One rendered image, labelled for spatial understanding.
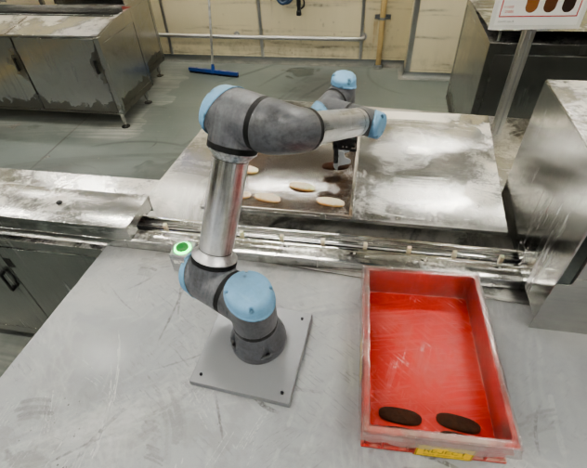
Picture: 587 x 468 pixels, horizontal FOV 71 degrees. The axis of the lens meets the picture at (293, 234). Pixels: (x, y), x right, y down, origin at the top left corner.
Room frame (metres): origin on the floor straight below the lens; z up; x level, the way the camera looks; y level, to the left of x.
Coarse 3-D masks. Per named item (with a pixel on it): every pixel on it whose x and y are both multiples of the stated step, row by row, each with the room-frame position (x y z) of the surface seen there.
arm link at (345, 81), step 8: (336, 72) 1.21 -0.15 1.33; (344, 72) 1.21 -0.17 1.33; (352, 72) 1.21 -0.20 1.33; (336, 80) 1.18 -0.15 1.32; (344, 80) 1.17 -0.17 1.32; (352, 80) 1.17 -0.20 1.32; (336, 88) 1.16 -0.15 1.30; (344, 88) 1.16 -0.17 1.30; (352, 88) 1.17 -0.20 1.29; (352, 96) 1.18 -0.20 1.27
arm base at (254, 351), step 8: (280, 320) 0.66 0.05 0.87; (232, 328) 0.63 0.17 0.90; (280, 328) 0.62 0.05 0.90; (232, 336) 0.61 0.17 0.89; (240, 336) 0.58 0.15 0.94; (272, 336) 0.58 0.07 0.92; (280, 336) 0.60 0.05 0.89; (232, 344) 0.60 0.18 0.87; (240, 344) 0.58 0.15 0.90; (248, 344) 0.57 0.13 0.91; (256, 344) 0.57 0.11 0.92; (264, 344) 0.57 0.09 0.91; (272, 344) 0.57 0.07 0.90; (280, 344) 0.59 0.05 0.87; (240, 352) 0.57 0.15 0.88; (248, 352) 0.56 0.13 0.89; (256, 352) 0.56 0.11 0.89; (264, 352) 0.57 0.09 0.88; (272, 352) 0.57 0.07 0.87; (280, 352) 0.58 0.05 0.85; (248, 360) 0.56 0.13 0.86; (256, 360) 0.55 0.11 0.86; (264, 360) 0.55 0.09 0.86
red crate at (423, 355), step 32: (384, 320) 0.68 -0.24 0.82; (416, 320) 0.67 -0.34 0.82; (448, 320) 0.67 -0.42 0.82; (384, 352) 0.58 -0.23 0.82; (416, 352) 0.57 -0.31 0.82; (448, 352) 0.57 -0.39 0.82; (384, 384) 0.49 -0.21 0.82; (416, 384) 0.48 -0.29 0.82; (448, 384) 0.48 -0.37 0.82; (480, 384) 0.47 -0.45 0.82; (480, 416) 0.40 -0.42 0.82; (384, 448) 0.34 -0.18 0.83
